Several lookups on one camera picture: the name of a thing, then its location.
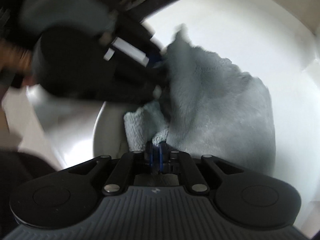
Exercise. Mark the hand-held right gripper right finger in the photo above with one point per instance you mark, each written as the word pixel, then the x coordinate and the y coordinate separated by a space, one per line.
pixel 161 156

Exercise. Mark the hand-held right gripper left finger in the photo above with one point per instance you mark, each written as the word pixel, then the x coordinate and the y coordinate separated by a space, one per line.
pixel 150 156

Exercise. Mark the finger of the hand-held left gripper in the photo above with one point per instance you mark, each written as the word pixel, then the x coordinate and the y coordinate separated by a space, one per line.
pixel 135 82
pixel 140 35

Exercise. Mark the grey fluffy cloth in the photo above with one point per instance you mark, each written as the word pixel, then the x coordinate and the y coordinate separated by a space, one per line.
pixel 212 105

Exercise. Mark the person's left hand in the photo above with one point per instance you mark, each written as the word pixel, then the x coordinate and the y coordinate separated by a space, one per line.
pixel 15 60

